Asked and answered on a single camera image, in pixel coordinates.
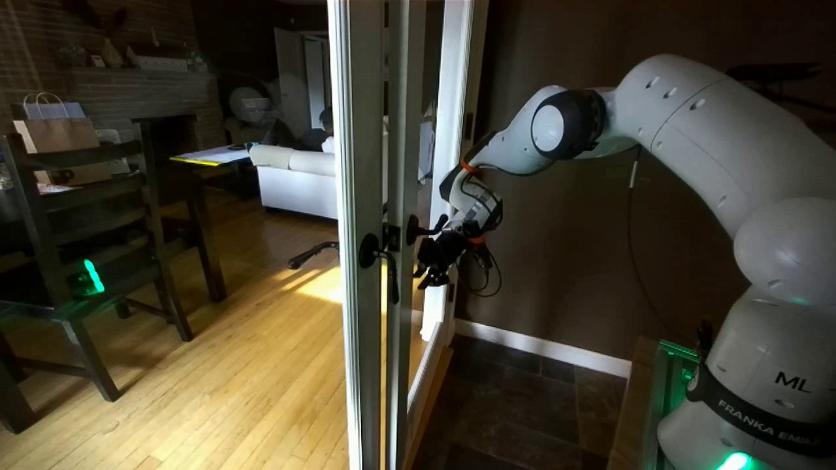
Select thin black cable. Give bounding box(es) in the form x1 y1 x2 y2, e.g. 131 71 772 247
621 152 668 340

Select white sofa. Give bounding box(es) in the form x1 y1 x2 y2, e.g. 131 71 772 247
248 139 341 221

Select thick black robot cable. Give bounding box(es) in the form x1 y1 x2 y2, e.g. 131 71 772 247
469 230 507 299

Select dark wooden dining table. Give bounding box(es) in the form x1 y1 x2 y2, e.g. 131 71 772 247
0 142 255 309

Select pale shopping bag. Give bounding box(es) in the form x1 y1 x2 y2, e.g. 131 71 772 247
17 88 89 125

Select brown paper bag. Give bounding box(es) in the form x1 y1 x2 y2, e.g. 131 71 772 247
8 113 102 156

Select round pale cushion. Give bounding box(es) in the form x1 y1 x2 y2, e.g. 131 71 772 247
226 83 277 130

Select black door lever handle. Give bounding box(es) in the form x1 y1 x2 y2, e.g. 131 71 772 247
354 230 392 272
400 212 438 250

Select white glass french door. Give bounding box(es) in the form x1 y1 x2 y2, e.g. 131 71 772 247
384 0 491 470
323 0 389 470

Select white baseboard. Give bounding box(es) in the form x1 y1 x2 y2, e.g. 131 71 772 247
450 316 635 380

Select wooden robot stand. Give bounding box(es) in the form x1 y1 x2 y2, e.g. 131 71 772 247
605 336 699 470

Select dark wooden chair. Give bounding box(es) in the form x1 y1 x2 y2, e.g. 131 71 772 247
0 127 195 437

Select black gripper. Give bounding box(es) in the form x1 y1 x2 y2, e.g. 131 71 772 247
412 217 491 293

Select white box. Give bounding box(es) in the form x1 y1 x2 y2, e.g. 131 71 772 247
128 49 208 75

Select pale papers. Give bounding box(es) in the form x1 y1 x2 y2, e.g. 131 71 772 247
167 143 255 170

